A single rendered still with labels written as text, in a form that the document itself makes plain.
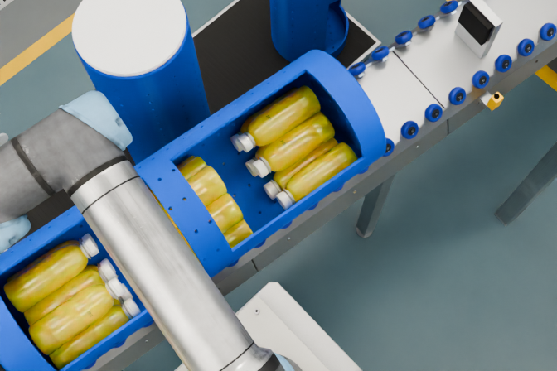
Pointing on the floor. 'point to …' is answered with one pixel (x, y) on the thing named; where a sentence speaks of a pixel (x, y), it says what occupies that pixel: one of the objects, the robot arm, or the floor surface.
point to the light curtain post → (530, 187)
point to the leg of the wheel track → (373, 208)
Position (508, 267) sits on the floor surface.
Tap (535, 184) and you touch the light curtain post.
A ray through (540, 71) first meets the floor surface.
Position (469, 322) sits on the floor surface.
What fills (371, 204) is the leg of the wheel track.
